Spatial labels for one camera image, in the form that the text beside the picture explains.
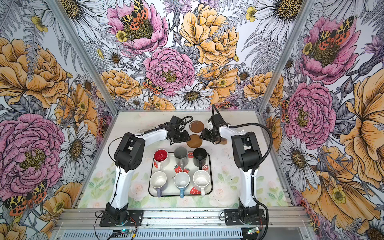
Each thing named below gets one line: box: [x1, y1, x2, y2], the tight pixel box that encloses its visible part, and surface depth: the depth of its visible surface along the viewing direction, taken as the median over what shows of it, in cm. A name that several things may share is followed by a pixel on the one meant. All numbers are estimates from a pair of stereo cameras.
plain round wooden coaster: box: [186, 134, 203, 149], surface depth 104 cm
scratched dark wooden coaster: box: [189, 120, 204, 133], surface depth 114 cm
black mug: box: [193, 147, 207, 171], surface depth 91 cm
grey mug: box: [174, 147, 189, 171], surface depth 89 cm
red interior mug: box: [153, 148, 169, 171], surface depth 89 cm
